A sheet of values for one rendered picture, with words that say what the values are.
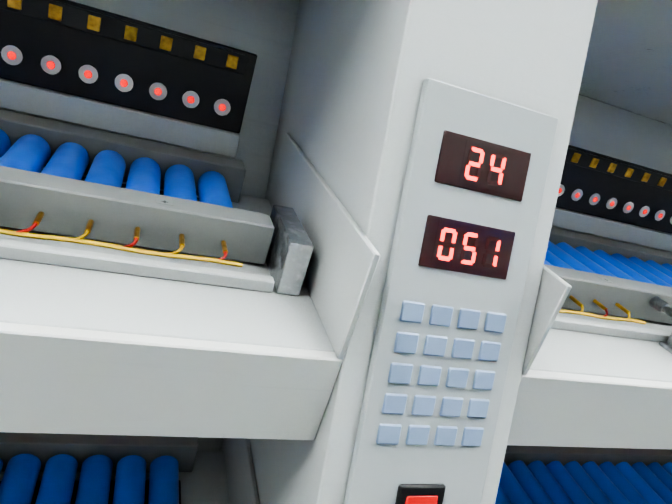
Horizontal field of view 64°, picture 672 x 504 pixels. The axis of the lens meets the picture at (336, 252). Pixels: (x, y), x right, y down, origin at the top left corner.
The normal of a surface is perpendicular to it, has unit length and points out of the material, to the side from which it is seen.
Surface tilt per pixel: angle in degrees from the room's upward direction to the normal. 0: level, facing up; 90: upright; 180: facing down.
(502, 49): 90
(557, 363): 20
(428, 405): 90
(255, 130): 90
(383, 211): 90
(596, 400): 110
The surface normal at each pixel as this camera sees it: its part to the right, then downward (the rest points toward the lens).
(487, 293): 0.34, 0.11
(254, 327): 0.29, -0.89
